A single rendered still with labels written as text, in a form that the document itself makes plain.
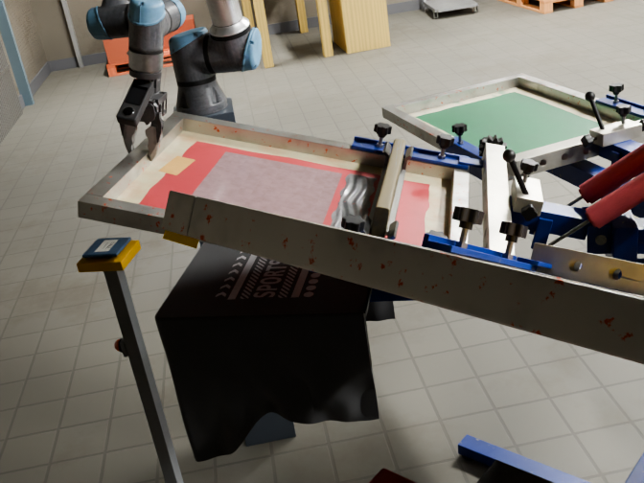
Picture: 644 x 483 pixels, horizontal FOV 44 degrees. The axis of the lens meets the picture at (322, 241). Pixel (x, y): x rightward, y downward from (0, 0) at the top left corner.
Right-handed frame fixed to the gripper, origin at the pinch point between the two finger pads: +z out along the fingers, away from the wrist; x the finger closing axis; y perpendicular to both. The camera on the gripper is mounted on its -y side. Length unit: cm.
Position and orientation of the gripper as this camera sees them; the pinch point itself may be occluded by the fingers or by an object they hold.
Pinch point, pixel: (140, 154)
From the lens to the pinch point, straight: 189.7
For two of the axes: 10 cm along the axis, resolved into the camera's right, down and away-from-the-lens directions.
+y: 1.7, -4.5, 8.7
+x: -9.8, -1.9, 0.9
